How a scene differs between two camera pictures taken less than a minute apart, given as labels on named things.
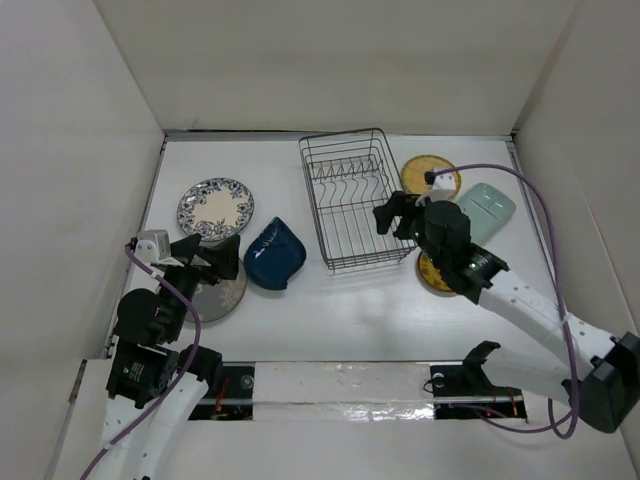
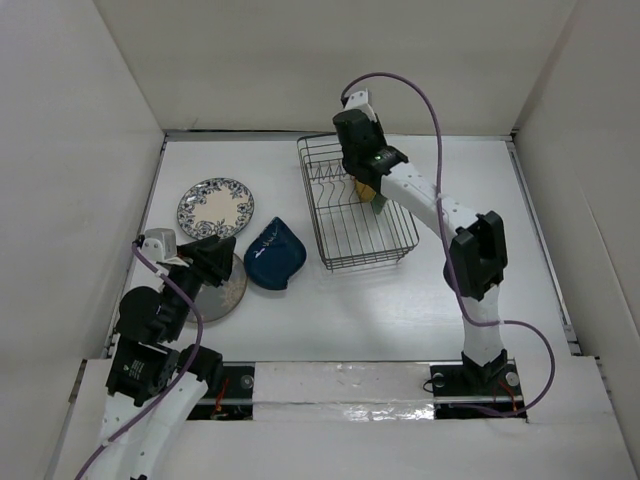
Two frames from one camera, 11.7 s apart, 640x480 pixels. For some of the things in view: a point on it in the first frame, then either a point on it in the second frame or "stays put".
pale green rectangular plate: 488,209 -> 378,203
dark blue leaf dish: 273,255 stays put
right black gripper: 399,200 -> 378,128
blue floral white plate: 215,208 stays put
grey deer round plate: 216,302 stays put
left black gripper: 223,255 stays put
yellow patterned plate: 414,170 -> 365,193
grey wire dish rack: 347,173 stays put
